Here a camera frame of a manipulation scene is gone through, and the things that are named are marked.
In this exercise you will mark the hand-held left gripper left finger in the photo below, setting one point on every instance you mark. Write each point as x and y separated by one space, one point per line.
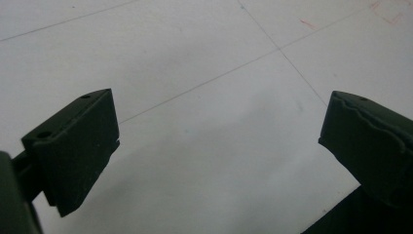
78 146

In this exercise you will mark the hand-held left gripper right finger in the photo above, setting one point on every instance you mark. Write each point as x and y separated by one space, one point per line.
370 146

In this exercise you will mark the white table cover sheet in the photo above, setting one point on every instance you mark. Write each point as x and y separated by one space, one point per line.
207 81

